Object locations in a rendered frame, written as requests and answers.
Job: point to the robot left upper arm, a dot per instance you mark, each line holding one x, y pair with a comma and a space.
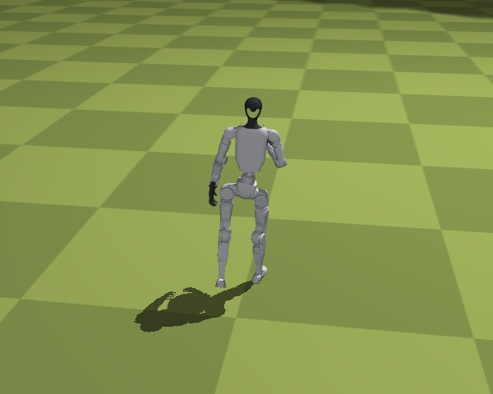
228, 135

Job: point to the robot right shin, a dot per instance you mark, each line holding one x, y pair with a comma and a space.
259, 253

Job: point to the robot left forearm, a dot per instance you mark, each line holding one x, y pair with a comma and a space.
217, 168

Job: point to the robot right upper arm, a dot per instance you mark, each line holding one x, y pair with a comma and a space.
273, 136

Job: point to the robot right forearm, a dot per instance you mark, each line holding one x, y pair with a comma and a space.
269, 148

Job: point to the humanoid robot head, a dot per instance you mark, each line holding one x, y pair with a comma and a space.
252, 103

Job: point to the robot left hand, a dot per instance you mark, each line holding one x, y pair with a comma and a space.
212, 193

